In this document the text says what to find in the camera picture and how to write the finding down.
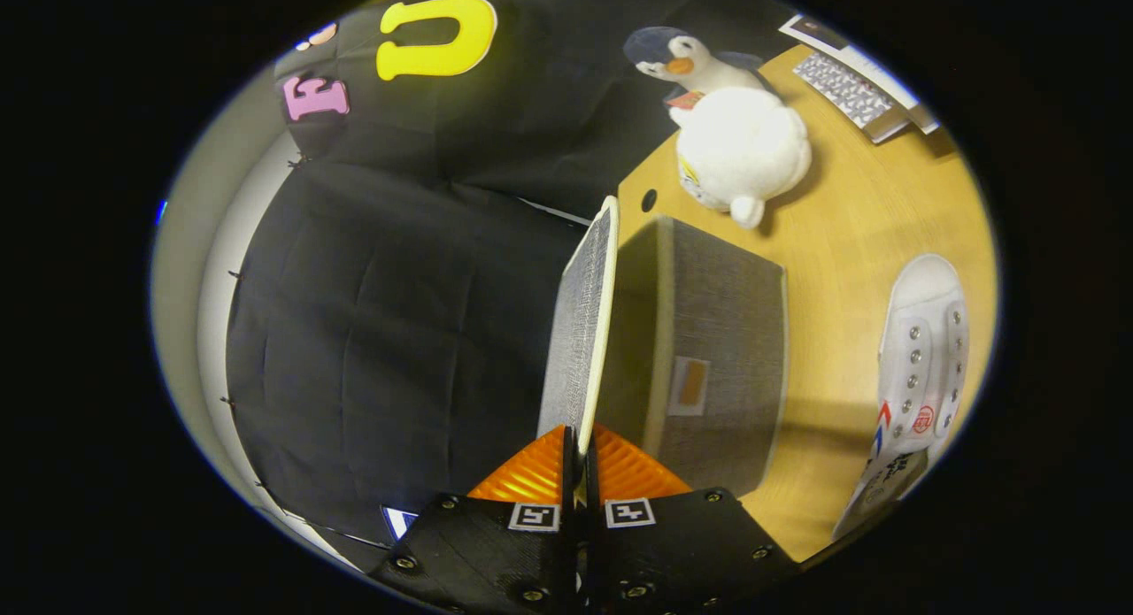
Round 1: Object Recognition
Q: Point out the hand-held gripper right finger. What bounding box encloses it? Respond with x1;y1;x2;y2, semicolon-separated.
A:
580;423;798;615

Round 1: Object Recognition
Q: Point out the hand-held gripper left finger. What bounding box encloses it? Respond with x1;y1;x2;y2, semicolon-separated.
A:
370;425;581;615

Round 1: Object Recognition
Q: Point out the grey fabric storage box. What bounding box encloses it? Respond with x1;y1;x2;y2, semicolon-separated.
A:
537;195;789;501

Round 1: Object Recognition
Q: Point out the white canvas shoe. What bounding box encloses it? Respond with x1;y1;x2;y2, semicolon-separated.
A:
832;253;971;542

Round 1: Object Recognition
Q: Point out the white duck plush toy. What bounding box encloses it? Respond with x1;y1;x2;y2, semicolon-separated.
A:
674;86;813;230

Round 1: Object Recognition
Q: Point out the grey patterned book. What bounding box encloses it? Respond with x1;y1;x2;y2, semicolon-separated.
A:
792;50;913;145

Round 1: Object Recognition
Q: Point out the navy white penguin plush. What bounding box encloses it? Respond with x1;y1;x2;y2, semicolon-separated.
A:
622;26;780;125

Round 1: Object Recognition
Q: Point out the large white book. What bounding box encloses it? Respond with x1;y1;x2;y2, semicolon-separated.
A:
779;13;941;136

